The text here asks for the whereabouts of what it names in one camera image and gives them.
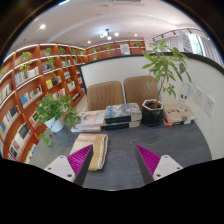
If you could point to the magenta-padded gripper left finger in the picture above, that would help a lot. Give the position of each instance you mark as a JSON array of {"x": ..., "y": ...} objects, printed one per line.
[{"x": 78, "y": 161}]

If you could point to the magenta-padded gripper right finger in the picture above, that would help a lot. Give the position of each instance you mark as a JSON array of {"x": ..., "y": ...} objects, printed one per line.
[{"x": 150, "y": 160}]

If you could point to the cream and tan towel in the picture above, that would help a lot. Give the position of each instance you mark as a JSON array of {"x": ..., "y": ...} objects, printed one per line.
[{"x": 96, "y": 146}]

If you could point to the thin red and black book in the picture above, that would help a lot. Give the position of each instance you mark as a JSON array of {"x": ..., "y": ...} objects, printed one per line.
[{"x": 175, "y": 123}]

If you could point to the green plant in white pot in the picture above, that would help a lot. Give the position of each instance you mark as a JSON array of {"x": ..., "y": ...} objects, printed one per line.
[{"x": 55, "y": 123}]

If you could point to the leafy plant in black pot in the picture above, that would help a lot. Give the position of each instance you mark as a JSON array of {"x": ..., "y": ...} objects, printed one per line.
[{"x": 152, "y": 115}]

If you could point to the white book with face cover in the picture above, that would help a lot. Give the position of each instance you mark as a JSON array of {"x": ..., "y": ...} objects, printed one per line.
[{"x": 91, "y": 118}]

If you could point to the thick dark-spined book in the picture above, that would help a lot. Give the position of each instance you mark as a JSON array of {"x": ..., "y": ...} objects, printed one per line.
[{"x": 120, "y": 126}]

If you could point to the beige boxed book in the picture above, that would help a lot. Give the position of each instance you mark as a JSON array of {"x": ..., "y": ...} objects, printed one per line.
[{"x": 178, "y": 114}]

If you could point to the book with dark mottled cover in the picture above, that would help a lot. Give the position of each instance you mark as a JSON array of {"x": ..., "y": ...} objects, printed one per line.
[{"x": 123, "y": 111}]

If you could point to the brown padded chair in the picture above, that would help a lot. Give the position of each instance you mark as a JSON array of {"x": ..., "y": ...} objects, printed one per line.
[
  {"x": 140, "y": 90},
  {"x": 105, "y": 95}
]

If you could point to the clear plastic bottle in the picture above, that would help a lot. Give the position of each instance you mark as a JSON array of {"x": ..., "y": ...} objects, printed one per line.
[{"x": 184, "y": 96}]

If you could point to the orange bookshelf unit with books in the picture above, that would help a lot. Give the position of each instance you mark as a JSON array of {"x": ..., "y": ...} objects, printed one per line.
[{"x": 30, "y": 93}]

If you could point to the small white sign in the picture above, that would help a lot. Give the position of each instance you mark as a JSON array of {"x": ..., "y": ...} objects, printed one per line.
[{"x": 125, "y": 49}]

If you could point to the hanging white banner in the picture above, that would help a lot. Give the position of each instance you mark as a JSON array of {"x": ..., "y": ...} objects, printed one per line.
[{"x": 186, "y": 41}]

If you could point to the white curtain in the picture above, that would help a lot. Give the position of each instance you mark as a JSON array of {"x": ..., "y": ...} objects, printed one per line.
[{"x": 210, "y": 50}]

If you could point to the cluster ceiling lamp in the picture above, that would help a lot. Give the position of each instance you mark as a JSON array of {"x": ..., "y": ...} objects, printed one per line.
[{"x": 108, "y": 34}]

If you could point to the ceiling air vent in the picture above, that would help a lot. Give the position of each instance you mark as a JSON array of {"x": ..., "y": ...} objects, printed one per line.
[{"x": 126, "y": 2}]

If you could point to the white wall socket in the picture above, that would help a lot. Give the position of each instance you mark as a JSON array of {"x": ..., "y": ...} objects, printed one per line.
[
  {"x": 210, "y": 105},
  {"x": 199, "y": 96}
]

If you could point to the black track light rail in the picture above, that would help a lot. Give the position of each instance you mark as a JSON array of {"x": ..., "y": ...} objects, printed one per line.
[{"x": 173, "y": 32}]

